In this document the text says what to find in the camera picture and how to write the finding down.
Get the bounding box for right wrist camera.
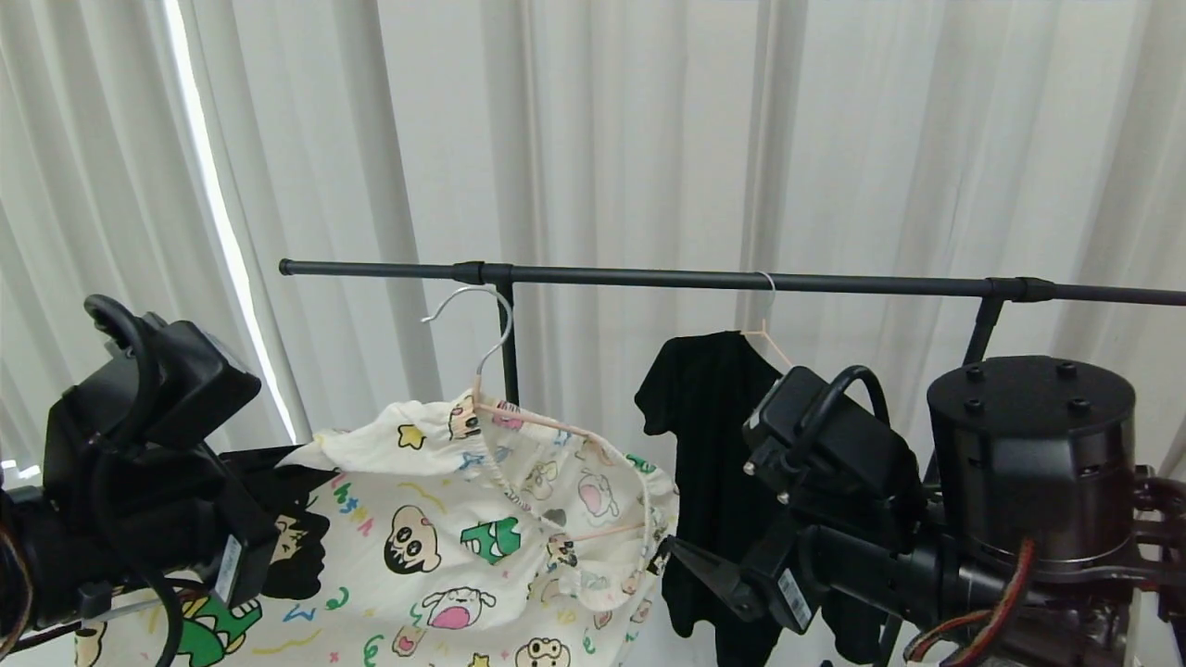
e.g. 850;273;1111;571
741;366;927;557

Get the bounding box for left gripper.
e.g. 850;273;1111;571
0;445;305;636

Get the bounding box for pink clothes hanger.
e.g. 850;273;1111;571
739;271;796;373
422;284;654;547

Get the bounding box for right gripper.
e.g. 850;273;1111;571
737;514;970;636

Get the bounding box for cream printed garment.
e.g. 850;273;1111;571
74;394;682;667

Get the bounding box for black short-sleeved shirt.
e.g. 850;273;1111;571
635;331;890;667

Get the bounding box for white curtain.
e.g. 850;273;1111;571
0;0;1186;483

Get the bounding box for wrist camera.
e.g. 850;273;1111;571
741;366;927;557
42;315;263;520

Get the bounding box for black clothes rack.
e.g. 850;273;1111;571
278;258;1186;667

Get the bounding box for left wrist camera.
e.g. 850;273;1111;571
42;315;263;520

